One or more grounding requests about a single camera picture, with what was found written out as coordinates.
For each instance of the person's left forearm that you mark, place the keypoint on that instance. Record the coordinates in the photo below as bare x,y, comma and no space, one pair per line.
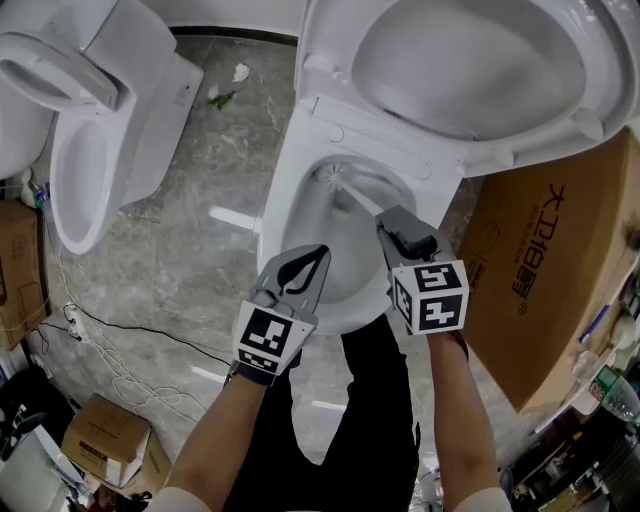
220,435

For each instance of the person's black trousers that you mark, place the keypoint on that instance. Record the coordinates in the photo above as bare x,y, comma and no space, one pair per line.
370,425

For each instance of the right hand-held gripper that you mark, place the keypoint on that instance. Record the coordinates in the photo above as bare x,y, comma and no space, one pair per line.
430,295

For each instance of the white toilet brush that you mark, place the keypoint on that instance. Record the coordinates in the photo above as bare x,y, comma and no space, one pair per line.
332,172

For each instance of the person's right forearm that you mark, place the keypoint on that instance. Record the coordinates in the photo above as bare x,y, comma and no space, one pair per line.
460,410

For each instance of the large cardboard box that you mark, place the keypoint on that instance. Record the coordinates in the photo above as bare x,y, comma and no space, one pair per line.
550,310

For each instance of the small cardboard box black print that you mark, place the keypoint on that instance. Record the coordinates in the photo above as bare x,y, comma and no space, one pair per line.
20,270

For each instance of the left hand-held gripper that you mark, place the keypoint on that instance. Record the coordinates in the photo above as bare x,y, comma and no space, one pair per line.
270,330

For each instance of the white spray bottle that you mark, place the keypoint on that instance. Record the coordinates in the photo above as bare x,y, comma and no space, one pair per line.
30,187

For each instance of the white power strip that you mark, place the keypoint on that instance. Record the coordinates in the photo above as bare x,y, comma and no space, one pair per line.
76,325

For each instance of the cardboard box white label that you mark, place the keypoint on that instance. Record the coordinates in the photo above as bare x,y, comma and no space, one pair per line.
105,430

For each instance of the large white toilet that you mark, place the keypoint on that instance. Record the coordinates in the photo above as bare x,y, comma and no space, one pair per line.
320,132

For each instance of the white toilet with tank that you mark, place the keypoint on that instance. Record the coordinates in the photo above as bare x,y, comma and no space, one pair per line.
145,150

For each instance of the green wrapper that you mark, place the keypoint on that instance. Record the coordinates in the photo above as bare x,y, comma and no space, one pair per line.
221,100

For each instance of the person's white shirt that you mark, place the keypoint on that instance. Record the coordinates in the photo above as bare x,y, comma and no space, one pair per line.
180,500

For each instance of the white paper scrap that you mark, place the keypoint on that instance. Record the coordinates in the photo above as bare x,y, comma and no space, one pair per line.
241,72

